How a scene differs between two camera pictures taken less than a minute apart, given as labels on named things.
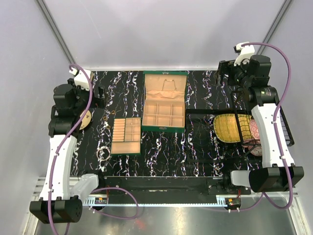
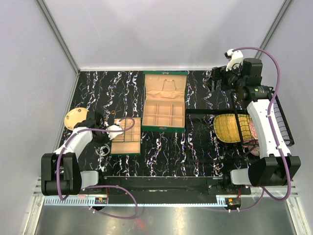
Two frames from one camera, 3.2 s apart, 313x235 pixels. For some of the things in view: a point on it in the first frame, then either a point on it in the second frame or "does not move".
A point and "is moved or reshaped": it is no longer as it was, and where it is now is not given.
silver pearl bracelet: x=103 y=153 is moved or reshaped
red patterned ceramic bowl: x=254 y=144 does not move
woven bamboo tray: x=225 y=128 does not move
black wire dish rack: x=249 y=130 does not move
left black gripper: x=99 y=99 → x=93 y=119
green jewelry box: x=164 y=110 does not move
